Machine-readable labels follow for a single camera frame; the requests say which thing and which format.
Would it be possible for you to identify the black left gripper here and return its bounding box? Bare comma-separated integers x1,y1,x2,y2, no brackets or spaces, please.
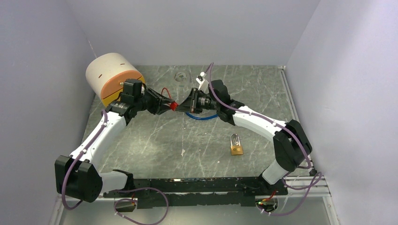
135,88,175,115

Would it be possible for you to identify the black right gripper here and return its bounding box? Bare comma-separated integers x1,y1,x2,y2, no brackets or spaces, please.
176,88,220,114

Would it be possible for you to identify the red cable padlock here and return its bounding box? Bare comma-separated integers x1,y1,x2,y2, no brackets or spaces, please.
161,87,178,111

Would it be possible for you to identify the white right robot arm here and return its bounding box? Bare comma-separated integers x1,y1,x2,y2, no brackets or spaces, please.
171,80,312,195

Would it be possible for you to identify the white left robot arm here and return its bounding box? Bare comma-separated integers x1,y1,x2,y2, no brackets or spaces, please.
54,79,175,210

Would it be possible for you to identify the white cylinder with coloured lid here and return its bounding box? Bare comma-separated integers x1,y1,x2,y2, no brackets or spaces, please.
85,53,145,107

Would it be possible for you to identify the brass padlock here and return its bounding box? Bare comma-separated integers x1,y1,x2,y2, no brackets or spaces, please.
230,134,243,156

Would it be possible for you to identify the blue cable lock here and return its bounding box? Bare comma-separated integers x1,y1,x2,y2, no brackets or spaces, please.
185,112,218,120

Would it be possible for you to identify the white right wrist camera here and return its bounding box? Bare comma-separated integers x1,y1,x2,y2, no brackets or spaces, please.
196,72,209,93

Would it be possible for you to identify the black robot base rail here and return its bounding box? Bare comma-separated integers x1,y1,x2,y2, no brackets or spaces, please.
103,177,288,209

